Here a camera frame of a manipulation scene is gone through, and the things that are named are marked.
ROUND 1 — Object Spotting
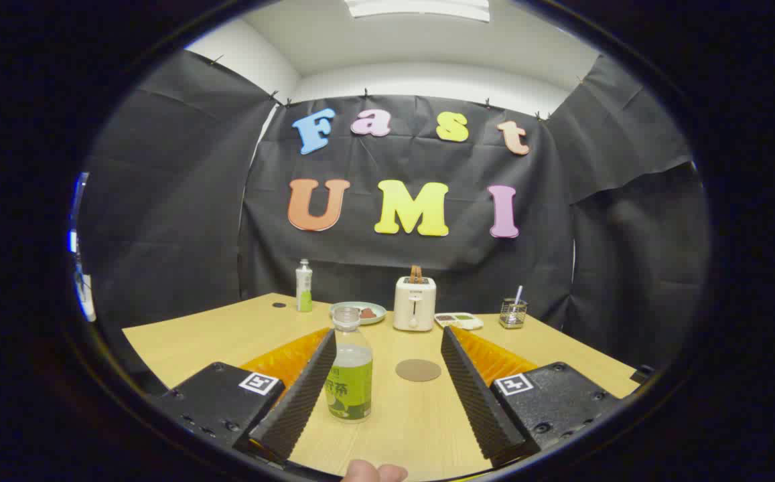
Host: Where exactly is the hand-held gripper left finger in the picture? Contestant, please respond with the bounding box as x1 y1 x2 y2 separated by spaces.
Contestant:
149 327 338 466

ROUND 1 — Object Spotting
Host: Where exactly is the green label juice bottle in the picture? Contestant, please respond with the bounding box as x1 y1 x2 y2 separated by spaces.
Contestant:
325 307 373 424

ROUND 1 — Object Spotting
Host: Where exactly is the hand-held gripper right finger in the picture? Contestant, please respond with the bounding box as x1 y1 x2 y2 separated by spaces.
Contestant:
441 326 622 468

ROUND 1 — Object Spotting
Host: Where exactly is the wooden table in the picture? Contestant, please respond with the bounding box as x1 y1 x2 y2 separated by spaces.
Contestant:
123 293 641 482

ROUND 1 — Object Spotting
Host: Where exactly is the white toaster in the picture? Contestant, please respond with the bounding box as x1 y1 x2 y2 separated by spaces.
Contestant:
393 276 437 332

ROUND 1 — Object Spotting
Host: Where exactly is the ceiling light panel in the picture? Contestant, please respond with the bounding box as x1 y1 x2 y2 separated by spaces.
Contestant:
344 0 492 23

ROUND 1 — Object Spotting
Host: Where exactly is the white divided snack tray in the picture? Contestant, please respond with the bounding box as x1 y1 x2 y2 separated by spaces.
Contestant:
434 312 484 331

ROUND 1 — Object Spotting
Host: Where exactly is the slim white green bottle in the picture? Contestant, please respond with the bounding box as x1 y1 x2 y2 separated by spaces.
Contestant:
295 259 313 313

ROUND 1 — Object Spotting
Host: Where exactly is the round brown coaster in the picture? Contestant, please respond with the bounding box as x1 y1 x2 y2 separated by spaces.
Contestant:
395 359 442 383

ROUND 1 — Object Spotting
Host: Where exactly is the pale green plate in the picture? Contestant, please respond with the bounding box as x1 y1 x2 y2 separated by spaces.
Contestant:
330 301 387 325

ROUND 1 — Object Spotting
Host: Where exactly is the wire mesh holder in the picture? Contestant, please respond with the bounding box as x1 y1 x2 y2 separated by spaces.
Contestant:
499 299 529 329

